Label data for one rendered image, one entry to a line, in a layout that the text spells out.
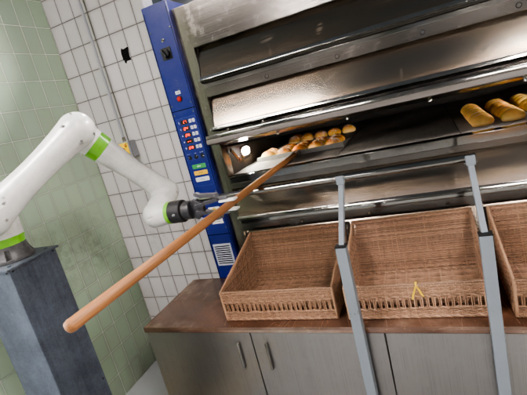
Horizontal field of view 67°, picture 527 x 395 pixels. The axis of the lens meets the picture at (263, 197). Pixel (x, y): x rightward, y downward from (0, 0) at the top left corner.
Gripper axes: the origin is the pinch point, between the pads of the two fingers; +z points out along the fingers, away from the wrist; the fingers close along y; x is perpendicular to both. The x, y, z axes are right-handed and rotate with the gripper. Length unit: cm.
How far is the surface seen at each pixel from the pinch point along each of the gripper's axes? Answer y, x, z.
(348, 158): 2, -65, 36
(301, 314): 59, -16, 12
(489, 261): 33, -5, 86
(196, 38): -73, -66, -29
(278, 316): 59, -17, 0
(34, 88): -71, -42, -123
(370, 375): 80, -6, 39
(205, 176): -2, -63, -45
